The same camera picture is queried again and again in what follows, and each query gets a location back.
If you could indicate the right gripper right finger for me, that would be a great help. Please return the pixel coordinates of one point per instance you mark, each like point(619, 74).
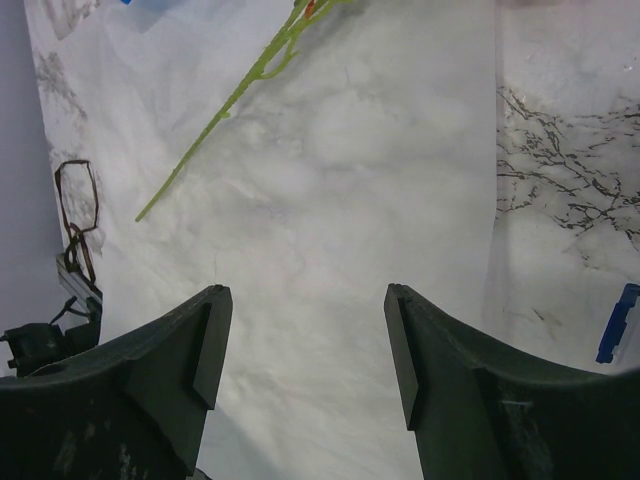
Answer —
point(482, 409)

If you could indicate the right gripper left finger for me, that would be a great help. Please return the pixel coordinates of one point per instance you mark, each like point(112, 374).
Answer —
point(132, 408)

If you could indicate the brown ribbon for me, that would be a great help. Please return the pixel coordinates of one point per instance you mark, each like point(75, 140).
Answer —
point(79, 206)

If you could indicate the white wrapping paper sheet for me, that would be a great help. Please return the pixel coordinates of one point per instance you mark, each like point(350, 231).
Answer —
point(370, 160)

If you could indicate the small pink rose stem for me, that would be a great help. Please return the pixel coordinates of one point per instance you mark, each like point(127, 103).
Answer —
point(274, 59)

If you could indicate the clear plastic organizer box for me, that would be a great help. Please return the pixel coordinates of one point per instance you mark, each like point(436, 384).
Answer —
point(610, 346)

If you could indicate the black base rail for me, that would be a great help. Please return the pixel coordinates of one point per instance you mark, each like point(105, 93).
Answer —
point(35, 345)

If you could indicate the aluminium frame rail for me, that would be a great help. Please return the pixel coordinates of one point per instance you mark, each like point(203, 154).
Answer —
point(75, 285)

